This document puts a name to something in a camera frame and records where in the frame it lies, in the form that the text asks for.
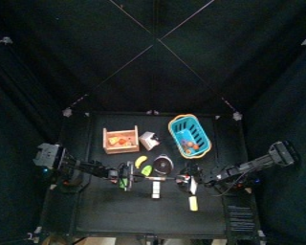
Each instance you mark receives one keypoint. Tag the yellow toy food piece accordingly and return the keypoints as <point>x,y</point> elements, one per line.
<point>113,140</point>

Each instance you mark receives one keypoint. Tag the black toy pot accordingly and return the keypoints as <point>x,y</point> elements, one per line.
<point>163,165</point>

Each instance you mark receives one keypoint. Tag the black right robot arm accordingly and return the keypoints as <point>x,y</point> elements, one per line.
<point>253,164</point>

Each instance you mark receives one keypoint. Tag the toy cleaver white blade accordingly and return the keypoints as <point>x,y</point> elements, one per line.
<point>156,190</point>

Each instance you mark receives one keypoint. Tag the white grey toy box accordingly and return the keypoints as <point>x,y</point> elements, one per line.
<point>148,140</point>

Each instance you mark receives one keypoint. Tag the yellow toy block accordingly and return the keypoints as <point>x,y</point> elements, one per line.
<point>193,203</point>

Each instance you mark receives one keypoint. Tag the yellow toy banana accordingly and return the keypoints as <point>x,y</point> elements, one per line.
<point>140,161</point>

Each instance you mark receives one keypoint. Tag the wooden toy crate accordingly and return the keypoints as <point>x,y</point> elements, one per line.
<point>120,149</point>

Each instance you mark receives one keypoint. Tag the red toy food piece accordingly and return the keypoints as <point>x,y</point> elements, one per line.
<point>123,141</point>

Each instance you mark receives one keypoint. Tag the blue basket orange rim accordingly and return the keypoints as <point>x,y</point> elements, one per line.
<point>180,130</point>

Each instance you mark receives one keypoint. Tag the green toy vegetable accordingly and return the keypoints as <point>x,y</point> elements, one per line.
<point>147,170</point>

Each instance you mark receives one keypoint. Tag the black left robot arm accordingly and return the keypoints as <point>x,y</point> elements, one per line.
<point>76,165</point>

